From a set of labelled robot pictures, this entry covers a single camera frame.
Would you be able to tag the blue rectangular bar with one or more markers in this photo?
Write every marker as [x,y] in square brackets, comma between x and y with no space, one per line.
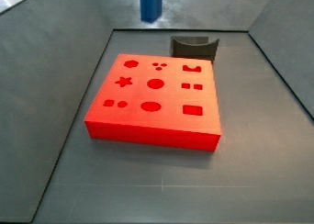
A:
[152,10]

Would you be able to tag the red shape-sorting board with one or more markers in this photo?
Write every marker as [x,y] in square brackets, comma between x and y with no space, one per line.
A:
[157,100]

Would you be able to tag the black curved fixture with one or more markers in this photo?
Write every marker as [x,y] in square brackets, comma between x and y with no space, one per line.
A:
[194,47]

